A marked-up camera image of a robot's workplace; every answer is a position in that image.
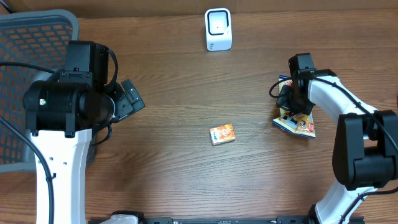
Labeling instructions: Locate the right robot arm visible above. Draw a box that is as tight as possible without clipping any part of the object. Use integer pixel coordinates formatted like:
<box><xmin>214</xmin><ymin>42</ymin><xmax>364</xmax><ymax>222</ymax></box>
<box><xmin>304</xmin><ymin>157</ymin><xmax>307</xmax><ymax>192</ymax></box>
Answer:
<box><xmin>275</xmin><ymin>68</ymin><xmax>397</xmax><ymax>223</ymax></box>

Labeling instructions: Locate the yellow snack packet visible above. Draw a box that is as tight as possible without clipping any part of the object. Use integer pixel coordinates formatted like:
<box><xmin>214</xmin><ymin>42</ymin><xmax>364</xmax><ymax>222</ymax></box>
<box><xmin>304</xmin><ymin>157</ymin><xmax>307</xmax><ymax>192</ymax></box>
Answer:
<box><xmin>272</xmin><ymin>75</ymin><xmax>316</xmax><ymax>139</ymax></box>

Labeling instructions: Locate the grey plastic shopping basket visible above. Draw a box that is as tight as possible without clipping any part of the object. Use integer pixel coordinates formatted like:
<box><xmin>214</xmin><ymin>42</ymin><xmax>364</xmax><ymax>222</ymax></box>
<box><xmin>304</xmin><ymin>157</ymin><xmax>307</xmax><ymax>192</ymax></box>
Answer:
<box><xmin>0</xmin><ymin>9</ymin><xmax>96</xmax><ymax>174</ymax></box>

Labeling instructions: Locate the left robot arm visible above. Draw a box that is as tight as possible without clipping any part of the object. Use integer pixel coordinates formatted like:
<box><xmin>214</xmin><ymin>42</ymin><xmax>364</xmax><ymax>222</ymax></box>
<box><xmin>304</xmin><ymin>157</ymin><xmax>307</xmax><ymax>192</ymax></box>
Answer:
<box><xmin>24</xmin><ymin>70</ymin><xmax>145</xmax><ymax>223</ymax></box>

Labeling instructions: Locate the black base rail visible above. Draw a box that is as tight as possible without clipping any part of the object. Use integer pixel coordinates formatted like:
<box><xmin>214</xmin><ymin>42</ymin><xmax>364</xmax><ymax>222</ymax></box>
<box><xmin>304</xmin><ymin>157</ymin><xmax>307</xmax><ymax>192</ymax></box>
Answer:
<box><xmin>141</xmin><ymin>216</ymin><xmax>308</xmax><ymax>224</ymax></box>

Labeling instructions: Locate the orange tissue packet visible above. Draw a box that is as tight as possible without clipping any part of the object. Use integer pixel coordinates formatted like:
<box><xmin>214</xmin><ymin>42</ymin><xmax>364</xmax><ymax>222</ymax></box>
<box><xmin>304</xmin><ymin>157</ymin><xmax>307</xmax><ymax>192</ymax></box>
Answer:
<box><xmin>210</xmin><ymin>123</ymin><xmax>236</xmax><ymax>146</ymax></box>

